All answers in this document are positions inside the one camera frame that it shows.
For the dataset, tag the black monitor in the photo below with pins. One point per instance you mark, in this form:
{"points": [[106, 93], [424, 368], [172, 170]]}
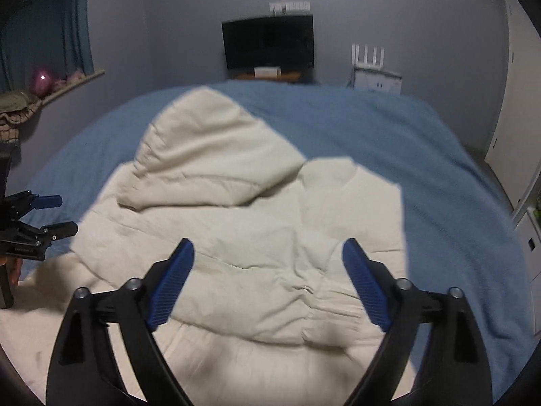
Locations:
{"points": [[266, 42]]}

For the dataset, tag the white wardrobe door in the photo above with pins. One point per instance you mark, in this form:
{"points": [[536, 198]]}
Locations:
{"points": [[515, 105]]}

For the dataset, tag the white box under router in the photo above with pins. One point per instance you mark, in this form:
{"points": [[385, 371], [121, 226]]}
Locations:
{"points": [[376, 80]]}

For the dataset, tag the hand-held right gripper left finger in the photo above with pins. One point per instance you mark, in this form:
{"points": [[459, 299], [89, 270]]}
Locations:
{"points": [[171, 287]]}

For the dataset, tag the wooden windowsill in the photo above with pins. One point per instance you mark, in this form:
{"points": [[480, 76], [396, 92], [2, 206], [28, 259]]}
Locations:
{"points": [[72, 86]]}

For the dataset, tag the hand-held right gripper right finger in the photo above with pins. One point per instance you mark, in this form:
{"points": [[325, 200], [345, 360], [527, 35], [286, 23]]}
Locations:
{"points": [[365, 287]]}

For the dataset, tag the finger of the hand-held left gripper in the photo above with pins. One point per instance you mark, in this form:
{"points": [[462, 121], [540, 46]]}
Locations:
{"points": [[59, 230], [46, 201]]}

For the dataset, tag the blue fleece blanket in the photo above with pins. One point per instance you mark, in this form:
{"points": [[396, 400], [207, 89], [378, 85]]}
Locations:
{"points": [[401, 135]]}

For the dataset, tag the white router with antennas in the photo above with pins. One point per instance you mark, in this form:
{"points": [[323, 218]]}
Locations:
{"points": [[367, 57]]}

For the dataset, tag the white hooded puffer jacket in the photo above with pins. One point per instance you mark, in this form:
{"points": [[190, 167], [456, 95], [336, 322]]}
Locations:
{"points": [[236, 262]]}

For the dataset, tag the white drawer cabinet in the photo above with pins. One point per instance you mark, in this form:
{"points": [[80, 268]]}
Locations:
{"points": [[528, 245]]}

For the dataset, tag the pink round lamp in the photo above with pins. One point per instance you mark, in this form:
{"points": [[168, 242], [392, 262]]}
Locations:
{"points": [[43, 81]]}

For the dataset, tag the olive pile of clothes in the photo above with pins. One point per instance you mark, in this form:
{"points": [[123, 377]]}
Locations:
{"points": [[17, 114]]}

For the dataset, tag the blue curtain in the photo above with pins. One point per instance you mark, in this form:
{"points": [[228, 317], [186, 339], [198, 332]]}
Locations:
{"points": [[50, 29]]}

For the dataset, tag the wooden monitor stand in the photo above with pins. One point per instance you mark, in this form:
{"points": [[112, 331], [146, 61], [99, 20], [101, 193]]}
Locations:
{"points": [[291, 76]]}

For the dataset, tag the small white box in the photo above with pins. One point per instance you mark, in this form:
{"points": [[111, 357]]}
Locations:
{"points": [[267, 72]]}

